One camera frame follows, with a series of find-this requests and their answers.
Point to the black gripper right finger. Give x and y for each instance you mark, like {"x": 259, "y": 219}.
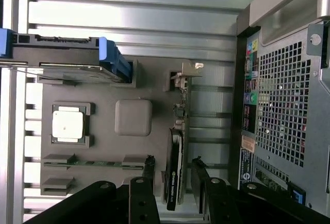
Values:
{"x": 216, "y": 203}

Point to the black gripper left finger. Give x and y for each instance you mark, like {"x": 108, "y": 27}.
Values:
{"x": 139, "y": 203}

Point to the green RAM stick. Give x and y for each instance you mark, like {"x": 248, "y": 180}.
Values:
{"x": 98, "y": 163}

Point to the grey parts rack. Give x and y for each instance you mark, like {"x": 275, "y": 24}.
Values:
{"x": 103, "y": 120}

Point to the silver CPU chip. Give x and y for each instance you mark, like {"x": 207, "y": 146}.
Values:
{"x": 67, "y": 124}

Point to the black open PC case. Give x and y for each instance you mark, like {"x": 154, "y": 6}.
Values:
{"x": 283, "y": 105}

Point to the hard disk with blue carrier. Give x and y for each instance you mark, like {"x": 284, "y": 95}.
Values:
{"x": 64, "y": 51}

